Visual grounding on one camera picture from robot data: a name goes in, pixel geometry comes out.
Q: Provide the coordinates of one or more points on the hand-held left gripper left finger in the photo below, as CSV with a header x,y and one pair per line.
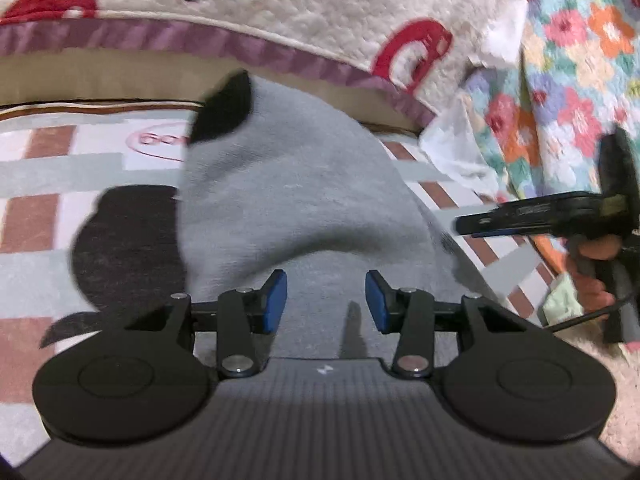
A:
x,y
275,301

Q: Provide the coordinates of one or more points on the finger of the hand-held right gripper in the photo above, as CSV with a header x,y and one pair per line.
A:
x,y
510,217

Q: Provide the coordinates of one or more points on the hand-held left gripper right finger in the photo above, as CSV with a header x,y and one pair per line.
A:
x,y
378,301

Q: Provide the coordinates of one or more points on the grey sweater with black cat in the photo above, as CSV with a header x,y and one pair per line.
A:
x,y
310,185

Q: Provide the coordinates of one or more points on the person's right hand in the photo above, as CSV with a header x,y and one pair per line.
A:
x,y
600,250

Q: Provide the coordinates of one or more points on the white scalloped cloth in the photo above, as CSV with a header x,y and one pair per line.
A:
x,y
460,145

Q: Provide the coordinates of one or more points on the light green cloth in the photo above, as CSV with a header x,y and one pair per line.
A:
x,y
560,300

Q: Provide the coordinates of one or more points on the floral blanket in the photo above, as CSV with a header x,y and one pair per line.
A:
x,y
565,85

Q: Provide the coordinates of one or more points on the person's fuzzy cream clothing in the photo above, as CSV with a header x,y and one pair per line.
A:
x,y
625,380

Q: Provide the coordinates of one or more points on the checkered rug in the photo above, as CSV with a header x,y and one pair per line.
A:
x,y
50,180

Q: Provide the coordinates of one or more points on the beige bed base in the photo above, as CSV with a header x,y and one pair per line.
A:
x,y
100,80

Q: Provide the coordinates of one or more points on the white quilt with red bears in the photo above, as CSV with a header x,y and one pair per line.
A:
x,y
300,0

